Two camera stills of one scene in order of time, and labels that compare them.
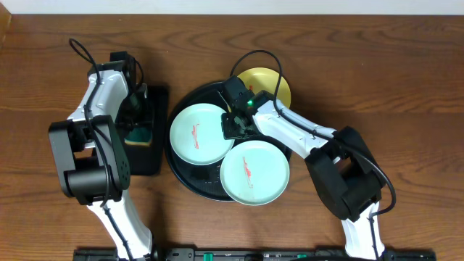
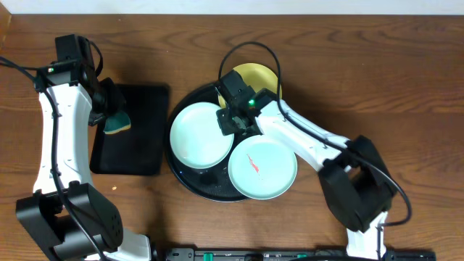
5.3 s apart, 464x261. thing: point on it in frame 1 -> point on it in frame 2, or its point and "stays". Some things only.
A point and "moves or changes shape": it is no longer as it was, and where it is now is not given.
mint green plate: x=254 y=172 moves or changes shape
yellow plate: x=258 y=79 moves or changes shape
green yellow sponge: x=139 y=136 moves or changes shape
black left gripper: x=148 y=115 -> x=118 y=103
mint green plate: x=196 y=134 stays
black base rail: x=252 y=254 stays
